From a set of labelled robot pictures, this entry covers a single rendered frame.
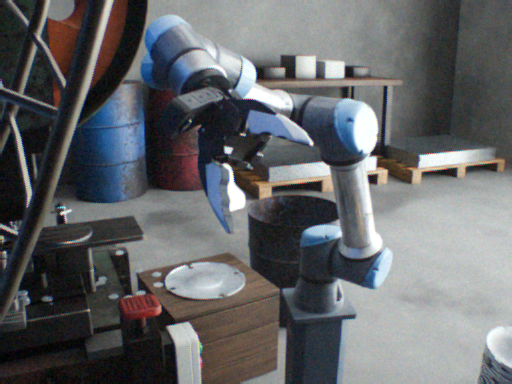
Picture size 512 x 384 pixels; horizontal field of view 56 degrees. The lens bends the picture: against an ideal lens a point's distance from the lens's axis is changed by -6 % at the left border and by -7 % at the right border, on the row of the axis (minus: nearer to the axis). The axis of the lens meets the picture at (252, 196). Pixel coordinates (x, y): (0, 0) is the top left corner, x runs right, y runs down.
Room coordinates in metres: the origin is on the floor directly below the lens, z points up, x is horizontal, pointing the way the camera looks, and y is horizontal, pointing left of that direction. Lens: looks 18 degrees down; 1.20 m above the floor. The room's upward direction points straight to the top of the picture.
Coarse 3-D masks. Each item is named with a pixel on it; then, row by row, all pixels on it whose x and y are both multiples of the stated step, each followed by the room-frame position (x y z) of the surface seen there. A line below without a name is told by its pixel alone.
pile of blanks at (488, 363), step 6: (486, 354) 1.24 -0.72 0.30; (486, 360) 1.23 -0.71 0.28; (492, 360) 1.19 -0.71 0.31; (486, 366) 1.21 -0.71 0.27; (492, 366) 1.19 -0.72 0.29; (498, 366) 1.16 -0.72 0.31; (480, 372) 1.25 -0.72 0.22; (486, 372) 1.21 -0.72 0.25; (492, 372) 1.18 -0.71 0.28; (498, 372) 1.17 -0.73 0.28; (504, 372) 1.14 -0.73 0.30; (510, 372) 1.13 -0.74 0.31; (480, 378) 1.26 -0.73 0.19; (486, 378) 1.21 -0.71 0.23; (492, 378) 1.18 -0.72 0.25; (498, 378) 1.15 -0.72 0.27; (504, 378) 1.14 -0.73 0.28; (510, 378) 1.13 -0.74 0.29
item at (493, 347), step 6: (492, 330) 1.32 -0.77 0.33; (498, 330) 1.33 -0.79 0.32; (504, 330) 1.33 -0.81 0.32; (492, 336) 1.30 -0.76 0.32; (498, 336) 1.29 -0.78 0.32; (504, 336) 1.29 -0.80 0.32; (510, 336) 1.29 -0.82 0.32; (486, 342) 1.26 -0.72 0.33; (492, 342) 1.26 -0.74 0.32; (498, 342) 1.26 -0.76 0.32; (504, 342) 1.26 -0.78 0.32; (510, 342) 1.26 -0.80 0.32; (492, 348) 1.23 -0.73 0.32; (498, 348) 1.23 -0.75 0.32; (504, 348) 1.23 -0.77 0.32; (510, 348) 1.23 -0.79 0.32; (492, 354) 1.20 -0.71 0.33; (498, 354) 1.20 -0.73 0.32; (504, 354) 1.20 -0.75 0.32; (510, 354) 1.20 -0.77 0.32; (498, 360) 1.17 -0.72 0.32; (510, 360) 1.17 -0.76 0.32; (510, 366) 1.14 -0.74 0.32
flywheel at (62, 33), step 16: (80, 0) 1.41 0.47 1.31; (80, 16) 1.40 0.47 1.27; (112, 16) 1.41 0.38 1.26; (64, 32) 1.39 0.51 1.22; (112, 32) 1.40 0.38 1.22; (64, 48) 1.39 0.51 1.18; (112, 48) 1.40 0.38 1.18; (64, 64) 1.38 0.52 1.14; (96, 64) 1.39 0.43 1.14; (96, 80) 1.38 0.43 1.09
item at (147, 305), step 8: (136, 296) 0.79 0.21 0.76; (144, 296) 0.79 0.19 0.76; (152, 296) 0.79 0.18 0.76; (120, 304) 0.76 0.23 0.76; (128, 304) 0.76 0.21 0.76; (136, 304) 0.76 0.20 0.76; (144, 304) 0.76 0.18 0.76; (152, 304) 0.76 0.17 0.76; (160, 304) 0.77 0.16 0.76; (128, 312) 0.73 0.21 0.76; (136, 312) 0.74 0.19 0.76; (144, 312) 0.74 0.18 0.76; (152, 312) 0.74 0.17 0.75; (160, 312) 0.76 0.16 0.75; (136, 320) 0.76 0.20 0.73; (144, 320) 0.76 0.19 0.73
